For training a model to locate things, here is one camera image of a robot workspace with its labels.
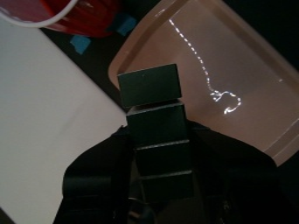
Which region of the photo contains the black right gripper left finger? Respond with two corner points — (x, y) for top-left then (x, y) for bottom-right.
(51, 125), (136, 224)

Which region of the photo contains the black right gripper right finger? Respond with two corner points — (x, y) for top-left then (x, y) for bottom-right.
(185, 121), (299, 224)

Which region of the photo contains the white cutting board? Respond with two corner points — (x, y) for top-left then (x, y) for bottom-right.
(0, 17), (132, 224)

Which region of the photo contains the blue tape piece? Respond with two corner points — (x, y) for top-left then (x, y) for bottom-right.
(111, 12), (137, 38)
(69, 34), (93, 55)

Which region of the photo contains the red plastic cup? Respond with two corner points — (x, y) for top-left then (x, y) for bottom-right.
(0, 0), (120, 39)

